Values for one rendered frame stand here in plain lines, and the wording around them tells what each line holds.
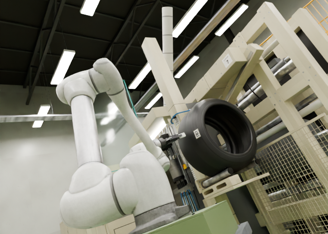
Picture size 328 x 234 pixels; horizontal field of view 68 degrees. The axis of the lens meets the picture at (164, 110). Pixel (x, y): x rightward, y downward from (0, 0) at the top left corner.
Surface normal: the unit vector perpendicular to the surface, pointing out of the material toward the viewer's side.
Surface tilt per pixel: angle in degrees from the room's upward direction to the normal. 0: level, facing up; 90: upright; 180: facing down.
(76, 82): 83
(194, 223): 90
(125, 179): 80
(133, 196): 102
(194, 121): 73
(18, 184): 90
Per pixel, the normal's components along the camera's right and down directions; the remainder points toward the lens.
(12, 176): 0.55, -0.52
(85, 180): -0.19, -0.62
